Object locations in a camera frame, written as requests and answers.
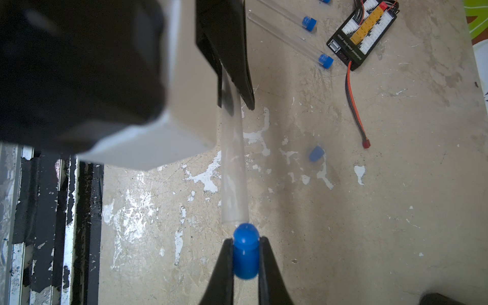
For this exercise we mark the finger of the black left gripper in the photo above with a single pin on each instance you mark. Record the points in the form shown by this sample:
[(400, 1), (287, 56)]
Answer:
[(221, 36)]

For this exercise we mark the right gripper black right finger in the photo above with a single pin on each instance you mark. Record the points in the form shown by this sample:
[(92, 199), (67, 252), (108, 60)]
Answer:
[(271, 287)]

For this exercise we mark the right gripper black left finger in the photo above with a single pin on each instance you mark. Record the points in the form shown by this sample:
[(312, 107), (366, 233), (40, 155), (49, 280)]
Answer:
[(220, 288)]

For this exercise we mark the clear test tube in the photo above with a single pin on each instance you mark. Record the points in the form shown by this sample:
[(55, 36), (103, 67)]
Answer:
[(234, 197), (293, 41), (294, 16)]

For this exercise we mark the black battery charging board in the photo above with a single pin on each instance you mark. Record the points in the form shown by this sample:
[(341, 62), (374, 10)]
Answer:
[(355, 39)]

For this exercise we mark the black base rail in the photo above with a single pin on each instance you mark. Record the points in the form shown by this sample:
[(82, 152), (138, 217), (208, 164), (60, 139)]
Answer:
[(51, 221)]

